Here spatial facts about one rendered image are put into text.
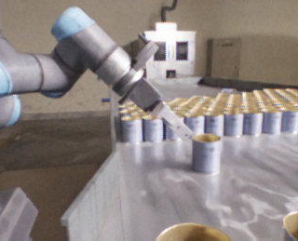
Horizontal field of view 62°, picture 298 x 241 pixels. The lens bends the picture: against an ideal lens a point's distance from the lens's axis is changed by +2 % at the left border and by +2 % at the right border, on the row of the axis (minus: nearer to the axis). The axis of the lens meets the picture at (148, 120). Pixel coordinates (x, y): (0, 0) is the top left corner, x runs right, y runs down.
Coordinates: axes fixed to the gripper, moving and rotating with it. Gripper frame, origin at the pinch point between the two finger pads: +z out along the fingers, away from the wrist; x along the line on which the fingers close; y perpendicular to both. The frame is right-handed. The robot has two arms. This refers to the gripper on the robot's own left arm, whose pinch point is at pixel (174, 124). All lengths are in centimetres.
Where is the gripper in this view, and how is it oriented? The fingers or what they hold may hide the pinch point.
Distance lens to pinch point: 56.0
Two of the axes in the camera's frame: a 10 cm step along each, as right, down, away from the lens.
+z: 7.1, 6.5, 2.6
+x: 1.6, 2.1, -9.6
